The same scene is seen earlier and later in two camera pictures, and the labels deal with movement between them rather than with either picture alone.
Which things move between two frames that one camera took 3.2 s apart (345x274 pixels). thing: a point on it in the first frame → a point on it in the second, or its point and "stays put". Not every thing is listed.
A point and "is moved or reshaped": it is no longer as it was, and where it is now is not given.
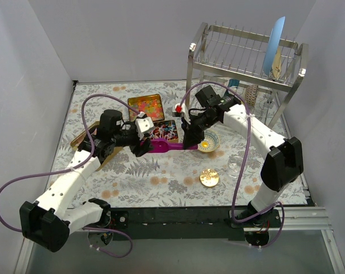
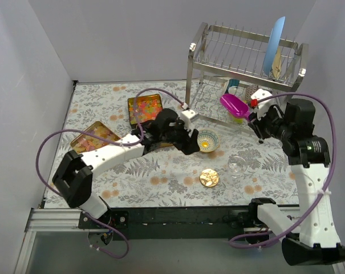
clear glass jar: x=234 y=166 stays put
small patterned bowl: x=179 y=108 → x=260 y=94
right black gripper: x=191 y=128 → x=261 y=125
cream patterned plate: x=276 y=65 stays put
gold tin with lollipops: x=165 y=129 is moved or reshaped
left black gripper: x=137 y=141 → x=185 y=140
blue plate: x=275 y=37 stays put
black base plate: x=203 y=223 stays put
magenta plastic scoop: x=161 y=145 is moved or reshaped
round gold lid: x=209 y=177 stays put
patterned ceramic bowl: x=210 y=142 stays put
